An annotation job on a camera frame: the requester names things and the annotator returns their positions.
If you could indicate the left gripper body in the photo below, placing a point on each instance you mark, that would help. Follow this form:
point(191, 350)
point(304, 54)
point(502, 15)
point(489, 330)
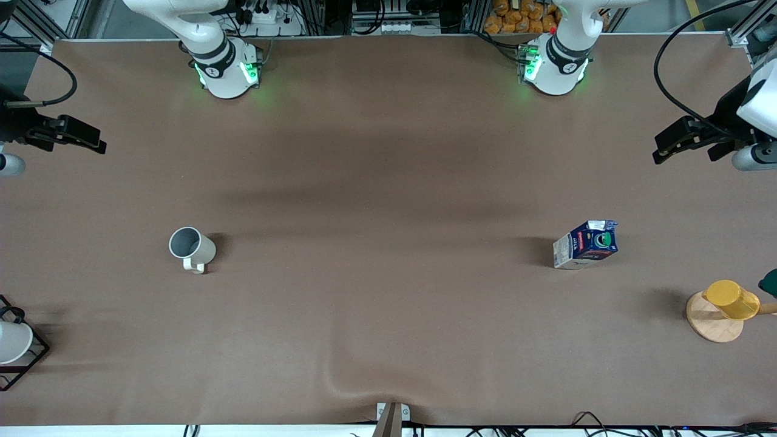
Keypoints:
point(726, 115)

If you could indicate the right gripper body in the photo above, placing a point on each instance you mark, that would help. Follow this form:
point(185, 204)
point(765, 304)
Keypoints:
point(13, 127)

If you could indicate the blue white milk carton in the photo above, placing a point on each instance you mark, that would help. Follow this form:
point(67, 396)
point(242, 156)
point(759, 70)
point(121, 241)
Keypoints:
point(584, 244)

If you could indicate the grey white ceramic mug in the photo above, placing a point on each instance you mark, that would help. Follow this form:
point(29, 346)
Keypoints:
point(193, 247)

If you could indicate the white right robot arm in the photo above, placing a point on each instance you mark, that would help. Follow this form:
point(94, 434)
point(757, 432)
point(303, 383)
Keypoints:
point(221, 64)

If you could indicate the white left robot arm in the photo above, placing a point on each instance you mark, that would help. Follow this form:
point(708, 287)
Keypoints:
point(555, 64)

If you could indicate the dark green cup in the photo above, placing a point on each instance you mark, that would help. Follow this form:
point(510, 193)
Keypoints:
point(771, 283)

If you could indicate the yellow plastic cup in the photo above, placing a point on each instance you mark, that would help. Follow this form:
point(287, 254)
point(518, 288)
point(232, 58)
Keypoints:
point(732, 300)

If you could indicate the round wooden cup stand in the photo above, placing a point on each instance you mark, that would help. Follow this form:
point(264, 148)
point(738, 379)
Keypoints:
point(711, 325)

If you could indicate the white cup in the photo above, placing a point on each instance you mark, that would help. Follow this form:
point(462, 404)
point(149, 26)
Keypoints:
point(12, 341)

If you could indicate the bag of orange buns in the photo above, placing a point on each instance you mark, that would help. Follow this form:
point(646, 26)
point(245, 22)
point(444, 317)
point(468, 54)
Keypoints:
point(522, 17)

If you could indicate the white power strip with plugs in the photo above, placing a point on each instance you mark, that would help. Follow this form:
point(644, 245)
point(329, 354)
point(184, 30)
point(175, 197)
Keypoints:
point(270, 17)

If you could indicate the brown table cover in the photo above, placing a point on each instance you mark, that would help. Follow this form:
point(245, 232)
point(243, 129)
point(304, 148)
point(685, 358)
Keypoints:
point(388, 182)

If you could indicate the small white power strip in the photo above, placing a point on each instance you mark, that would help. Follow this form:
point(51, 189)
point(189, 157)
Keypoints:
point(400, 27)

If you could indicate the grey metal table clamp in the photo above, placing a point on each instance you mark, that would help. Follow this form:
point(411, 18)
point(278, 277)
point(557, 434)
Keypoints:
point(392, 416)

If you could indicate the aluminium frame profile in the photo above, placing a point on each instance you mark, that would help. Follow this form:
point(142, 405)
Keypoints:
point(746, 24)
point(36, 21)

